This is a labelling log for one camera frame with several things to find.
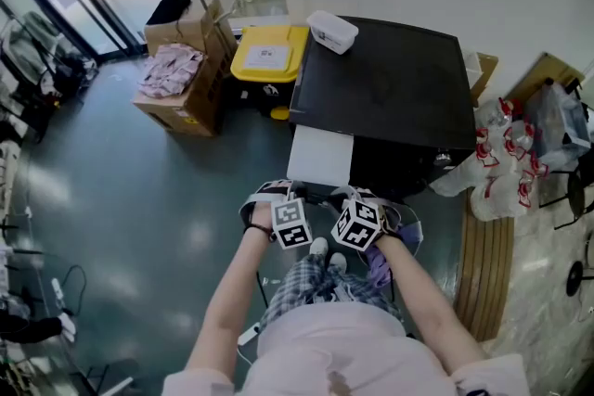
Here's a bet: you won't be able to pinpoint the white lidded plastic box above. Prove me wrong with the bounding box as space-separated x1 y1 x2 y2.
305 9 360 56

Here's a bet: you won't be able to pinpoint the person's left forearm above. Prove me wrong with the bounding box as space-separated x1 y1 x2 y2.
185 224 276 381

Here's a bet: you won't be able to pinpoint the person's right forearm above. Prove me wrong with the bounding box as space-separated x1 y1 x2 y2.
370 234 488 379

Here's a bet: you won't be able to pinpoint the purple cloth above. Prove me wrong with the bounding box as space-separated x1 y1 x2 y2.
366 222 423 288

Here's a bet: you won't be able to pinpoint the black chair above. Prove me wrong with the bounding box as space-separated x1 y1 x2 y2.
537 152 594 231

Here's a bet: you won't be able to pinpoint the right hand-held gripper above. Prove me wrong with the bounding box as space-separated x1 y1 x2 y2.
329 185 402 252

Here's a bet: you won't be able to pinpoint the black floor cable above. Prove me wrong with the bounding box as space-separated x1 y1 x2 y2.
59 263 88 317

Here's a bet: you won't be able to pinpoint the grey laundry basket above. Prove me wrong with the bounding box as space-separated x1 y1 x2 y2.
370 198 425 261

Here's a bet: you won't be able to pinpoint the clothes rack with garments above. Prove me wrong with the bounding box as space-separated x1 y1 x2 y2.
0 11 101 140

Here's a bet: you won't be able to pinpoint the white plastic bags red handles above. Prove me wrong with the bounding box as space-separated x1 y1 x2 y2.
429 96 551 223

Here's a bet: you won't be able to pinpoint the large brown cardboard box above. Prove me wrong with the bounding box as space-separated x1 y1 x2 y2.
133 44 225 138

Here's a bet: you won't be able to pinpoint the small cardboard sheet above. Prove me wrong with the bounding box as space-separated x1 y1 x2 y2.
471 52 499 108

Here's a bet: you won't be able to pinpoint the person's left hand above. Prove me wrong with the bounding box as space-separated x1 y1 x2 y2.
250 204 275 227

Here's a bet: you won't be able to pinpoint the person's pink shirt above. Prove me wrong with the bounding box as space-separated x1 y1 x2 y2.
161 300 530 396

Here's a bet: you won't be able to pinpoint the black washing machine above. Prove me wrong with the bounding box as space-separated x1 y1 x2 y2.
288 16 478 203

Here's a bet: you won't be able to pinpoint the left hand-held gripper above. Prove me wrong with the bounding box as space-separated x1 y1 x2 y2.
239 179 313 250

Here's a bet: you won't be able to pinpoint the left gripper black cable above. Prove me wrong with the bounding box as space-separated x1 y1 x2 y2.
256 271 271 310

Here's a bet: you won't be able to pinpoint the white metal frame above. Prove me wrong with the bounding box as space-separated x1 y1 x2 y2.
99 377 136 396

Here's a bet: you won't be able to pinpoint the dark bead bracelet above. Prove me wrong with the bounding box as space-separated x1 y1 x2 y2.
243 222 278 243

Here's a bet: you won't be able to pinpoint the white power strip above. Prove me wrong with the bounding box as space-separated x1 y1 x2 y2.
237 323 261 347
50 276 67 308

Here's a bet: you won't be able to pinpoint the wooden slatted platform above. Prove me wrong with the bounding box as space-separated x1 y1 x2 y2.
453 187 516 342

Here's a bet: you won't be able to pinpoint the person's plaid trousers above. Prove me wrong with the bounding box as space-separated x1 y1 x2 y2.
257 252 403 333

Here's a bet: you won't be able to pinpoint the black round-base stand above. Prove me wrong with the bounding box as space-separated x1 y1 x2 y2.
565 231 594 298

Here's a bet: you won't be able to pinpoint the black flat case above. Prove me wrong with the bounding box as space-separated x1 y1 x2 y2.
146 0 192 27

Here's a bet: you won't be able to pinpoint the pile of pink packets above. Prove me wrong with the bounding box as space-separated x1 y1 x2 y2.
137 43 205 100

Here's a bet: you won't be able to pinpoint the white panel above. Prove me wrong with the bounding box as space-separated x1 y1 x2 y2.
461 48 482 90

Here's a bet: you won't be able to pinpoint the black bin yellow lid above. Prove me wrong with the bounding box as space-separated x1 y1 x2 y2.
230 25 311 121

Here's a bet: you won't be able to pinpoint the clear plastic bag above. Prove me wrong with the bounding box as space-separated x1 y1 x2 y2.
526 81 593 172

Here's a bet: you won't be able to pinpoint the open brown cardboard box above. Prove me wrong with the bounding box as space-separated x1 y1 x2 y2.
143 0 238 61

